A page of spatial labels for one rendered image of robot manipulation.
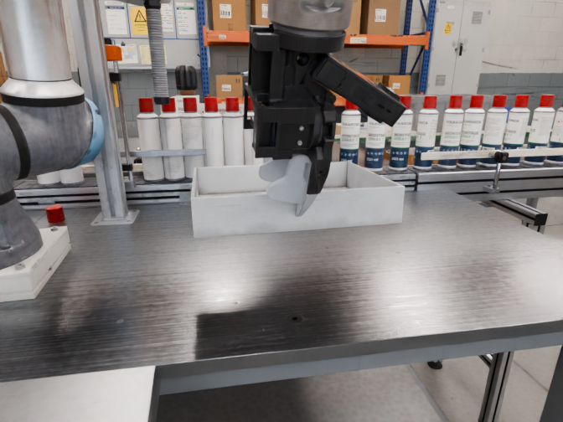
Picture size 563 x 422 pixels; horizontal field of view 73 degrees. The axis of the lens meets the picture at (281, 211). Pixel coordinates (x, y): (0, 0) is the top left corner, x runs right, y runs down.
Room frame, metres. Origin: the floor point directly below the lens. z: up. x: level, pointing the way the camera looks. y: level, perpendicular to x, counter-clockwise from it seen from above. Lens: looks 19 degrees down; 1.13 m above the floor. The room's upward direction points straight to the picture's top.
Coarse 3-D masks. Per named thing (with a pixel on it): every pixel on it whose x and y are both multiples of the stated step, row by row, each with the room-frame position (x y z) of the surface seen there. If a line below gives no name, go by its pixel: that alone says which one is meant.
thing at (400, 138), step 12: (408, 96) 1.06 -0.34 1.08; (408, 108) 1.07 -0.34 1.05; (408, 120) 1.06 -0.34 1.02; (396, 132) 1.06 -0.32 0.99; (408, 132) 1.06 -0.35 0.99; (396, 144) 1.06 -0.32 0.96; (408, 144) 1.06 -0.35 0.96; (396, 156) 1.06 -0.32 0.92; (408, 156) 1.07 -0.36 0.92; (396, 168) 1.06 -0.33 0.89
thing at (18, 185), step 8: (384, 168) 1.09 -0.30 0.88; (16, 184) 0.92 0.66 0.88; (24, 184) 0.92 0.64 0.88; (32, 184) 0.92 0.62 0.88; (56, 184) 0.92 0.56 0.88; (80, 184) 0.92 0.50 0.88; (88, 184) 0.92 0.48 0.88; (96, 184) 0.92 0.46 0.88; (136, 184) 0.92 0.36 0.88; (144, 184) 0.93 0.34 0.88
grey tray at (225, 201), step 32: (192, 192) 0.45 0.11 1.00; (224, 192) 0.62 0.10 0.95; (256, 192) 0.63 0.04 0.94; (352, 192) 0.46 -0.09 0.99; (384, 192) 0.47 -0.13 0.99; (224, 224) 0.43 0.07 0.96; (256, 224) 0.44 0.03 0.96; (288, 224) 0.44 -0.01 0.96; (320, 224) 0.45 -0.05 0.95; (352, 224) 0.46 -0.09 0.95
